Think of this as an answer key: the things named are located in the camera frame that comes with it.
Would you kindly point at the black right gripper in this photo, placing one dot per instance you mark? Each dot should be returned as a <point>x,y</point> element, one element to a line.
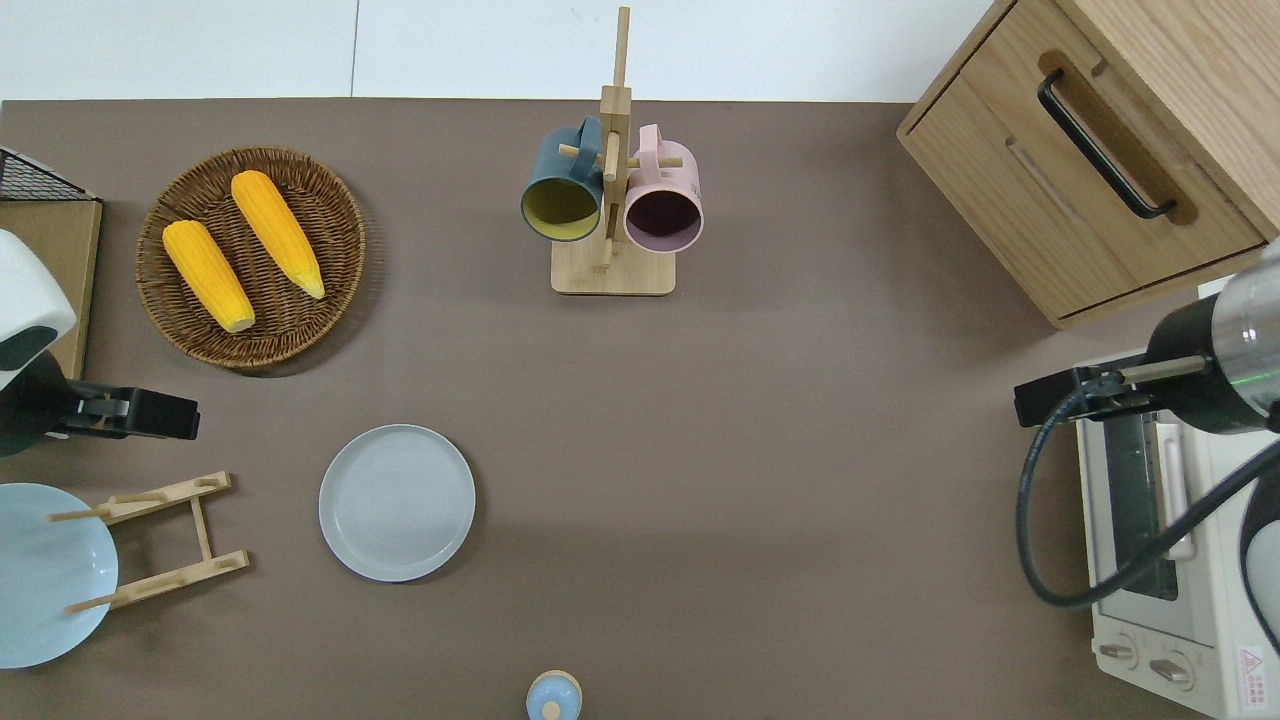
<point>1050,395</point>

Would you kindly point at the pink mug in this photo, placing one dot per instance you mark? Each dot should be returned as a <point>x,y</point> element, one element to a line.
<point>670,175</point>

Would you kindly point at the silver toaster oven knob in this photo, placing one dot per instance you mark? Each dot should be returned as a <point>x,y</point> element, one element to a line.
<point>1170,670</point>
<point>1117,651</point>

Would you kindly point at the short yellow corn cob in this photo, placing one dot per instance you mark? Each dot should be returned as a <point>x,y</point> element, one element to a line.
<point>205,272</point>

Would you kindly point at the light blue round plate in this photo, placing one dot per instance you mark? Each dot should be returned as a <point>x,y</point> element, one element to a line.
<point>40,580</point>

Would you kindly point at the wooden mug tree stand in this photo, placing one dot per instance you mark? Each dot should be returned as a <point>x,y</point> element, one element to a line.
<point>612,270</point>

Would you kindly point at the dark blue mug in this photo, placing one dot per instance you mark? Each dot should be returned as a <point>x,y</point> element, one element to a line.
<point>560,170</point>

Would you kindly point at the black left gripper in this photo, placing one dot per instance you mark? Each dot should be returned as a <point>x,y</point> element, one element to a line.
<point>150,413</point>

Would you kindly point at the small blue wooden bell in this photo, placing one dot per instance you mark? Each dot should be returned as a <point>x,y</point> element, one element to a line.
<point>553,695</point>

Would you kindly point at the cream toaster oven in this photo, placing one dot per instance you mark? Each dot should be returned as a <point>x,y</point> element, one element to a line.
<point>1130,620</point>

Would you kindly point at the long yellow corn cob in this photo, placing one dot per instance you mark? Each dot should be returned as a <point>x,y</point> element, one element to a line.
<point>275,230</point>

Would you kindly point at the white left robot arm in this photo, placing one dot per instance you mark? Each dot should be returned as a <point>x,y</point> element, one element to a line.
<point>30,280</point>

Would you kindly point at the wooden plate rack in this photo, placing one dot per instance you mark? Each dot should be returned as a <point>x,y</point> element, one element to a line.
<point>170,578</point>

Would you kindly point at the gray round plate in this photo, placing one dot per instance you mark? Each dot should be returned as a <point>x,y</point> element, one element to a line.
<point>397,503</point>

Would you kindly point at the wooden drawer cabinet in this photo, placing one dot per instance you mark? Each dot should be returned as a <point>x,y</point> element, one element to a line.
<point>1000,170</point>

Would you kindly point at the brown wicker basket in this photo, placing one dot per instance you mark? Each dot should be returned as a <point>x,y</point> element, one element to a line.
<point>330,240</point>

